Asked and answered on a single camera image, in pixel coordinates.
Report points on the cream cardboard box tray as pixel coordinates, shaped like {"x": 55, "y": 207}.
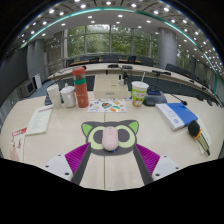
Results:
{"x": 110, "y": 88}

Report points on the black handheld microphone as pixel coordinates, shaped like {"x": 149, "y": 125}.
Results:
{"x": 194, "y": 129}

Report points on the black gooseneck desk microphone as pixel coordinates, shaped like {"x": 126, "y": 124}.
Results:
{"x": 47, "y": 99}

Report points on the group of dark office chairs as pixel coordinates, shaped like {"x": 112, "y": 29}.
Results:
{"x": 146, "y": 61}

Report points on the white floor appliance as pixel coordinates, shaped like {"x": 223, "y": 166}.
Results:
{"x": 37, "y": 81}

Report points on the group of ceiling lights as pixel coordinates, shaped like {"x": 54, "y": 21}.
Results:
{"x": 108, "y": 3}

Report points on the green-print paper cup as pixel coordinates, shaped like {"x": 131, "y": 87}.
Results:
{"x": 139, "y": 95}

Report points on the white lidded mug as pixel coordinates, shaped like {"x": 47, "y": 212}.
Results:
{"x": 68, "y": 97}

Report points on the pink computer mouse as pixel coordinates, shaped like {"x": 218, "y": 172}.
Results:
{"x": 110, "y": 139}

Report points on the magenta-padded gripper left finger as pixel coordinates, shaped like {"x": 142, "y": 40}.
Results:
{"x": 60, "y": 165}

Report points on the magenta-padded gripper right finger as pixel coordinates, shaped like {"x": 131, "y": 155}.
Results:
{"x": 164, "y": 165}

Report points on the red thermos bottle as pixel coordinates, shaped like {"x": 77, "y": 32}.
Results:
{"x": 81, "y": 90}

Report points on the stack of white paper cups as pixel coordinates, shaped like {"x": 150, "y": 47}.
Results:
{"x": 54, "y": 96}

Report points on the cream printed booklet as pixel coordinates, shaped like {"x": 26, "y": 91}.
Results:
{"x": 40, "y": 120}

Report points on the grey gooseneck desk microphone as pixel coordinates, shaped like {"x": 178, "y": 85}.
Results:
{"x": 155, "y": 99}

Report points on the cat-shaped mouse pad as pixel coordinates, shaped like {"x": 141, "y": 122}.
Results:
{"x": 128, "y": 136}

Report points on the group of black desk microphones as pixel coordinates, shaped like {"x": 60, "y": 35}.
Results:
{"x": 126, "y": 67}

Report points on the blue and white book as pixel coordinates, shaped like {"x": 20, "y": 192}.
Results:
{"x": 178, "y": 115}

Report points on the colourful sticker sheet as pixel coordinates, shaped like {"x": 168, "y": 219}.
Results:
{"x": 106, "y": 105}

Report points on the red and white flyer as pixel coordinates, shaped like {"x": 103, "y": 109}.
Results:
{"x": 18, "y": 143}

